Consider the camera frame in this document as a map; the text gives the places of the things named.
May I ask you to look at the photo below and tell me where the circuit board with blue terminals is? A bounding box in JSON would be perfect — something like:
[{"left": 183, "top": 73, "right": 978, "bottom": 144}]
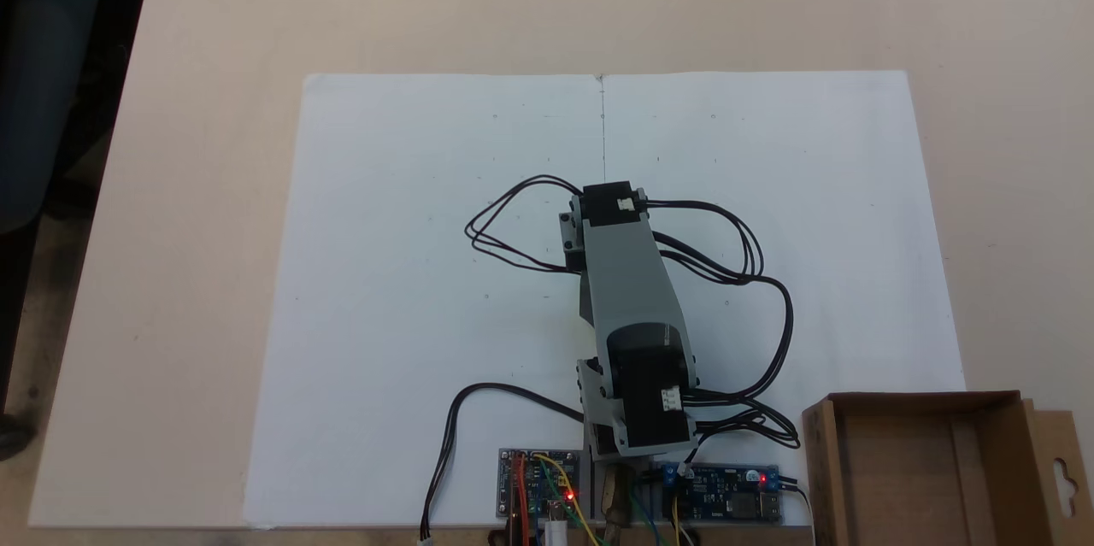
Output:
[{"left": 660, "top": 462, "right": 785, "bottom": 525}]

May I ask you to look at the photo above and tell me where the yellow wire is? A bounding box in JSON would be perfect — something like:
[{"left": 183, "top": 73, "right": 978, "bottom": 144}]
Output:
[{"left": 533, "top": 453, "right": 600, "bottom": 546}]

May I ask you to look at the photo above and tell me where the orange wire bundle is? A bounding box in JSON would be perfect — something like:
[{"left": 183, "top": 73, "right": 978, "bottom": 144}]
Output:
[{"left": 509, "top": 454, "right": 532, "bottom": 546}]

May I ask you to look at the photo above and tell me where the green wire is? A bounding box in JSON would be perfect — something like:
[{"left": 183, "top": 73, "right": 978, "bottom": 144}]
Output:
[{"left": 627, "top": 484, "right": 664, "bottom": 546}]

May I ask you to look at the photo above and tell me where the brown cardboard box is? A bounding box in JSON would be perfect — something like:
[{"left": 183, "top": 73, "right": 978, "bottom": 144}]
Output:
[{"left": 802, "top": 390, "right": 1091, "bottom": 546}]

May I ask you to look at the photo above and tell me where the circuit board with coloured wires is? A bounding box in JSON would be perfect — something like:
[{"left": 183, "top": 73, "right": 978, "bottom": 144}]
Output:
[{"left": 498, "top": 447, "right": 584, "bottom": 523}]

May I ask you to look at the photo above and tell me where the white paper sheet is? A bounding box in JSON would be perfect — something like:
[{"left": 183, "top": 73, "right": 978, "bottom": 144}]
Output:
[
  {"left": 244, "top": 73, "right": 606, "bottom": 530},
  {"left": 598, "top": 70, "right": 967, "bottom": 527}
]

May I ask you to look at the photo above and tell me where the long black servo cable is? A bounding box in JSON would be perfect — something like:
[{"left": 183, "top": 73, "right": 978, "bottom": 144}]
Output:
[{"left": 656, "top": 249, "right": 803, "bottom": 451}]

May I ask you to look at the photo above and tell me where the black looped servo cable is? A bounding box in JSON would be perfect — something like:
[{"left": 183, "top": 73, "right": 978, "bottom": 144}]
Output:
[
  {"left": 463, "top": 175, "right": 592, "bottom": 275},
  {"left": 641, "top": 199, "right": 766, "bottom": 285}
]

